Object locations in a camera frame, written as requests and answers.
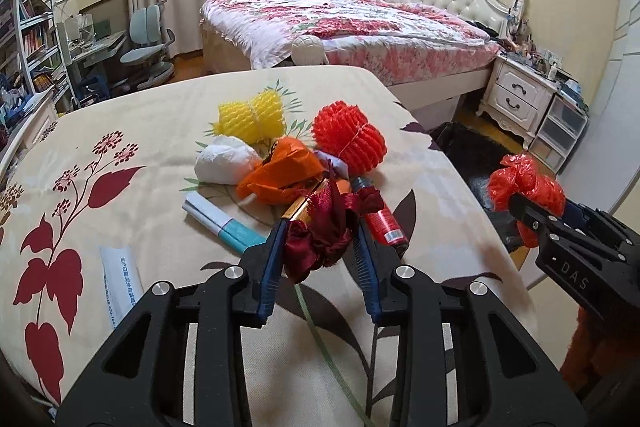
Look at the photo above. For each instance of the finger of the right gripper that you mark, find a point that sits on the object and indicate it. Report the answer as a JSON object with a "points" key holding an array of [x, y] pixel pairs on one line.
{"points": [[535, 214], [596, 224]]}

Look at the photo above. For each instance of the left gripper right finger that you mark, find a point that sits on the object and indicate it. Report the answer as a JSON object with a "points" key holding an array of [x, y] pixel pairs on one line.
{"points": [[503, 377]]}

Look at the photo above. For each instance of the red plastic bag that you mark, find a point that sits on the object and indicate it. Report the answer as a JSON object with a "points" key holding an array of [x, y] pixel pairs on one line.
{"points": [[519, 175]]}

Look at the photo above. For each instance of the white teal long box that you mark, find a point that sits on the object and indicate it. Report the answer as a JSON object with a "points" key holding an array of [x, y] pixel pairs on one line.
{"points": [[229, 231]]}

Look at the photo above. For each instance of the amber gold label bottle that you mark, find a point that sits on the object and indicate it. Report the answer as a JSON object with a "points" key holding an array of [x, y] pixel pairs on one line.
{"points": [[299, 210]]}

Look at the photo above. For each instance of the white blue toothpaste tube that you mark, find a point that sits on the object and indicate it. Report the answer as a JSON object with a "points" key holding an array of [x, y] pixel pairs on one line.
{"points": [[121, 282]]}

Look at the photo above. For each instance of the dark red ribbon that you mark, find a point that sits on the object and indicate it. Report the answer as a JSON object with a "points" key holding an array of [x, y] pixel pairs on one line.
{"points": [[334, 219]]}

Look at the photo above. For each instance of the orange paper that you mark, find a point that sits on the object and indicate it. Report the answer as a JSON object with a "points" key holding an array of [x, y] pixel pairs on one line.
{"points": [[290, 171], [342, 186]]}

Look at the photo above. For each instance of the red small bottle black cap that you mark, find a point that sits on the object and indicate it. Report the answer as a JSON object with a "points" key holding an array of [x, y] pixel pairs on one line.
{"points": [[380, 222]]}

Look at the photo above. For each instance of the lilac paper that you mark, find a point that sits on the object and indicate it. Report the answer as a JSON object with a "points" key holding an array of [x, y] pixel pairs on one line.
{"points": [[332, 163]]}

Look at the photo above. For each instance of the red foam fruit net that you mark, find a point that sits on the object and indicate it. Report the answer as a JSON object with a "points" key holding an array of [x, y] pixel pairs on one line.
{"points": [[343, 131]]}

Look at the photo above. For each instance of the black lined trash bin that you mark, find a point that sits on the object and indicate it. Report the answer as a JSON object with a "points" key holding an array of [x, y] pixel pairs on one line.
{"points": [[476, 158]]}

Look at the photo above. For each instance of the clear plastic drawer unit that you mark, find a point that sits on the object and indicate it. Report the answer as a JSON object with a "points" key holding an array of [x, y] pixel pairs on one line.
{"points": [[558, 133]]}

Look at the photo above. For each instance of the white crumpled paper ball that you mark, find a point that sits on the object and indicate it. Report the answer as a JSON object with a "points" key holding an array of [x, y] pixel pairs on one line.
{"points": [[227, 161]]}

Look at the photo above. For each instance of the white nightstand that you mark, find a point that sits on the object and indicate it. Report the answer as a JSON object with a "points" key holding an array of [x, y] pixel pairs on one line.
{"points": [[516, 98]]}

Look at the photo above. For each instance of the yellow foam fruit net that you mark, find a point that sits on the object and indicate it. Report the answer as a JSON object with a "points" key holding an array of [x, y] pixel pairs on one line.
{"points": [[257, 120]]}

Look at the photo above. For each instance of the grey desk chair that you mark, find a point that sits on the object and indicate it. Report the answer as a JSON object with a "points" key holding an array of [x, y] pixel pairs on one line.
{"points": [[151, 40]]}

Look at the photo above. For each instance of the pink floral quilt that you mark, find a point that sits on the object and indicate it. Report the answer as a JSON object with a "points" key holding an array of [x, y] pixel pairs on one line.
{"points": [[398, 43]]}

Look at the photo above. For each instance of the study desk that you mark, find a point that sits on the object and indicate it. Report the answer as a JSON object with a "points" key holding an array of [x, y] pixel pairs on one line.
{"points": [[87, 56]]}

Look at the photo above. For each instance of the white bookshelf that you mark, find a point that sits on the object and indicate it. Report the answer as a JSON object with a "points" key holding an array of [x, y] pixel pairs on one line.
{"points": [[31, 55]]}

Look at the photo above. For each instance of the white bed frame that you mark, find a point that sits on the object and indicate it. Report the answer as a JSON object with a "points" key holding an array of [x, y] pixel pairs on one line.
{"points": [[444, 92]]}

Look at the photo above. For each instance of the white round bed post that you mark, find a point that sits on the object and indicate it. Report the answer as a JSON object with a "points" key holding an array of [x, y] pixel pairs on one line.
{"points": [[308, 50]]}

